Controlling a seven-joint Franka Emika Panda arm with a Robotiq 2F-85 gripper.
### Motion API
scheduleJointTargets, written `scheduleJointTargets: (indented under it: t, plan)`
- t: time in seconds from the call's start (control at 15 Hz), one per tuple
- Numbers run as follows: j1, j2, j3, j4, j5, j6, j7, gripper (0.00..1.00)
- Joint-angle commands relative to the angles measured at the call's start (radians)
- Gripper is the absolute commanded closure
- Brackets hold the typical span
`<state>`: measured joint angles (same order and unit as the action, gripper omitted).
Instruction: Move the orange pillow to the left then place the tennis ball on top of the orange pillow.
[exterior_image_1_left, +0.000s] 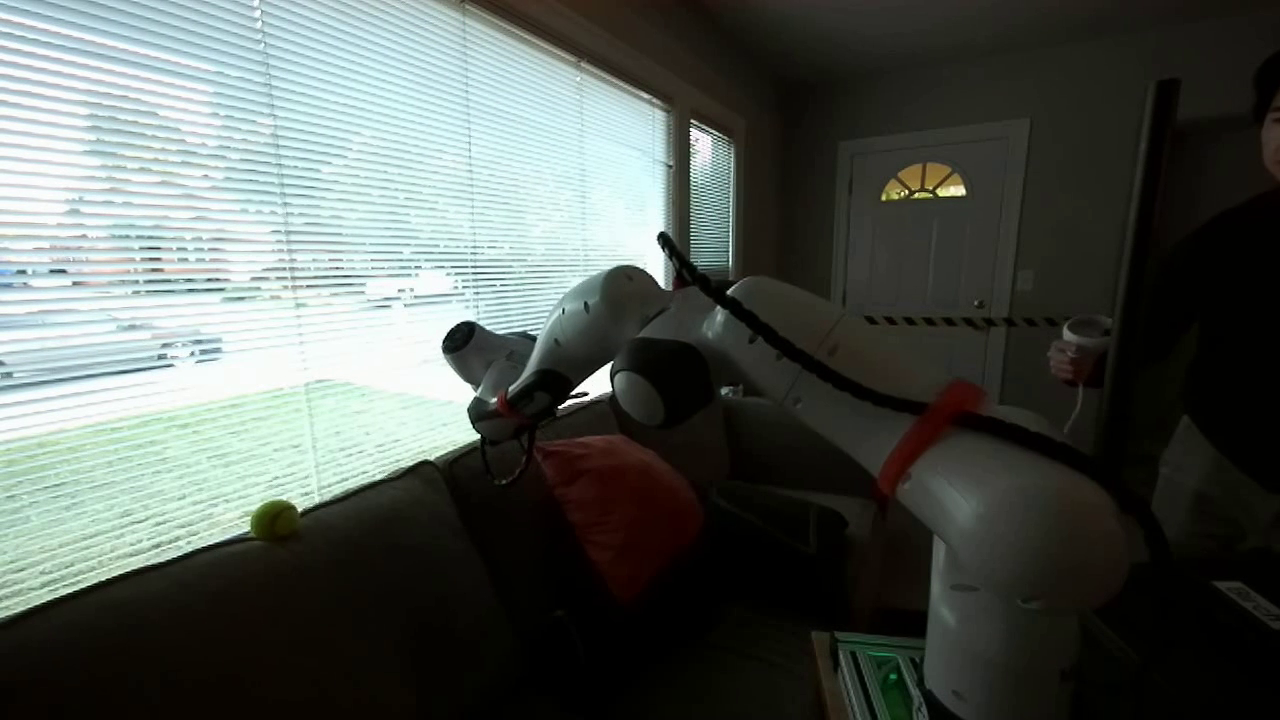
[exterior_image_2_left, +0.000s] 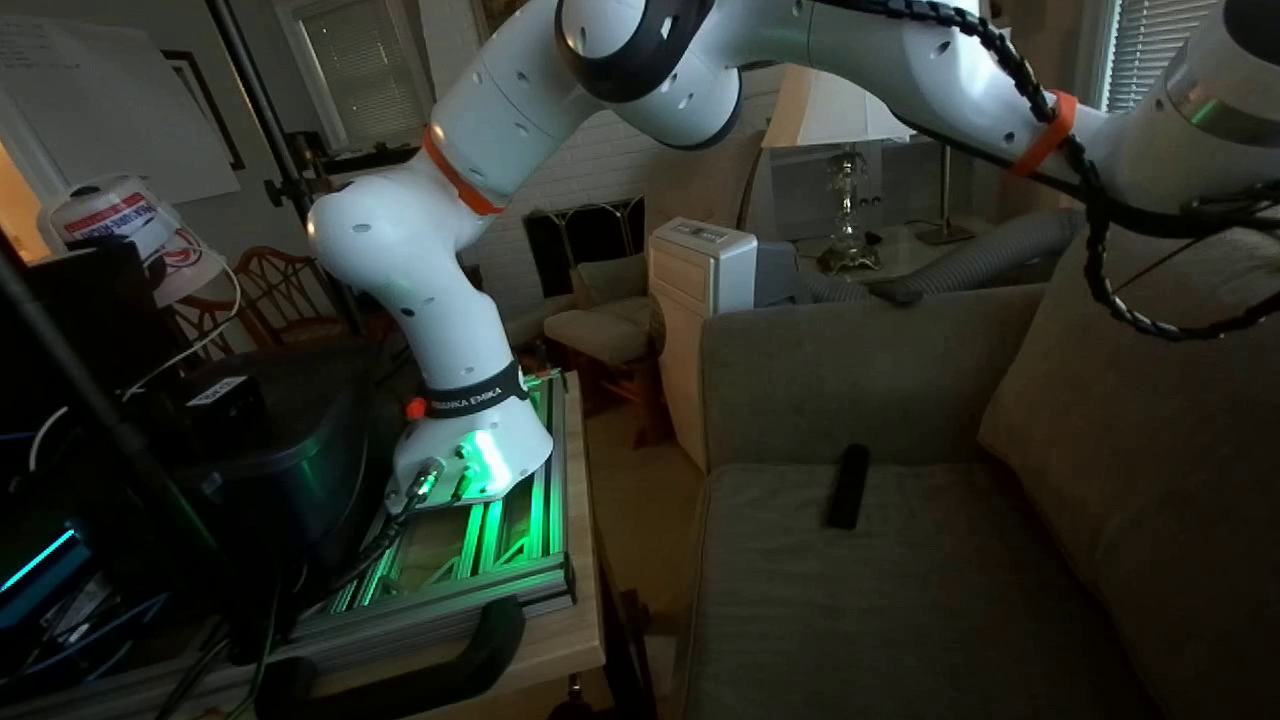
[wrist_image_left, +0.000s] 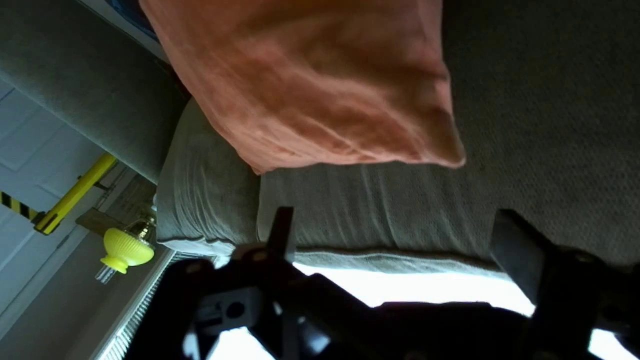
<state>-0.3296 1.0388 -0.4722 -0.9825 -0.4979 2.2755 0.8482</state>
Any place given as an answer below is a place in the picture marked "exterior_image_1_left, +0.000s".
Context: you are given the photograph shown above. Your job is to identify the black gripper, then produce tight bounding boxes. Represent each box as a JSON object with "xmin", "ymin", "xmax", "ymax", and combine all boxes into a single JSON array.
[{"xmin": 471, "ymin": 376, "xmax": 575, "ymax": 465}]

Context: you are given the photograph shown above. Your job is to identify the yellow-green tennis ball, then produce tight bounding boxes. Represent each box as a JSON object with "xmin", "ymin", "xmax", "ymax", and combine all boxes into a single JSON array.
[{"xmin": 247, "ymin": 494, "xmax": 306, "ymax": 543}]

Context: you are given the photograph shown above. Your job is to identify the white VR controller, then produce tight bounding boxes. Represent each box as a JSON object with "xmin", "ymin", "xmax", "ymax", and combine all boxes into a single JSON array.
[{"xmin": 1057, "ymin": 311, "xmax": 1116, "ymax": 356}]

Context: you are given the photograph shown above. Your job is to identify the person in dark top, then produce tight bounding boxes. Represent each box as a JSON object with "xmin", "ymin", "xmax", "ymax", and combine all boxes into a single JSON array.
[{"xmin": 1153, "ymin": 51, "xmax": 1280, "ymax": 564}]

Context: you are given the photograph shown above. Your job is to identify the operator right hand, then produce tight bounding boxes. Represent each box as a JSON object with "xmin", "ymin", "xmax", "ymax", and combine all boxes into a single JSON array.
[{"xmin": 1044, "ymin": 333, "xmax": 1103, "ymax": 391}]

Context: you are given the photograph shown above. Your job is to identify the grey fabric sofa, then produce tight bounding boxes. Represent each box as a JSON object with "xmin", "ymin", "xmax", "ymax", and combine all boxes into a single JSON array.
[{"xmin": 0, "ymin": 384, "xmax": 924, "ymax": 720}]

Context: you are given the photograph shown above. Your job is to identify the narrow side window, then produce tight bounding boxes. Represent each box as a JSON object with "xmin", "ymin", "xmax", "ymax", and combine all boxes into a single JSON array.
[{"xmin": 682, "ymin": 119, "xmax": 738, "ymax": 282}]

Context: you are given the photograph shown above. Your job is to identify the white window blinds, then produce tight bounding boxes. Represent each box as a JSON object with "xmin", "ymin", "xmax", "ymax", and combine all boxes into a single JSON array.
[{"xmin": 0, "ymin": 0, "xmax": 672, "ymax": 622}]

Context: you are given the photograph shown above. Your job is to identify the green white box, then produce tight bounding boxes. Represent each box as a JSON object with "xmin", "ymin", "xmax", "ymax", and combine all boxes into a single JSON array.
[{"xmin": 813, "ymin": 629, "xmax": 935, "ymax": 720}]

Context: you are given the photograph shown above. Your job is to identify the yellow black caution tape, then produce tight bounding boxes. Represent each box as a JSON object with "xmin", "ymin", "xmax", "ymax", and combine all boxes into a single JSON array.
[{"xmin": 856, "ymin": 309, "xmax": 1072, "ymax": 333}]

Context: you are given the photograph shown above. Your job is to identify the black upright panel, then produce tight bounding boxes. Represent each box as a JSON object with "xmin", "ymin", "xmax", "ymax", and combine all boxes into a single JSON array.
[{"xmin": 1100, "ymin": 75, "xmax": 1182, "ymax": 456}]

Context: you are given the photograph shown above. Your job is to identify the wide orange arm strap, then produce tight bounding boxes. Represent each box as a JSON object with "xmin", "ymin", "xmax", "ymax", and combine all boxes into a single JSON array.
[{"xmin": 871, "ymin": 380, "xmax": 986, "ymax": 504}]

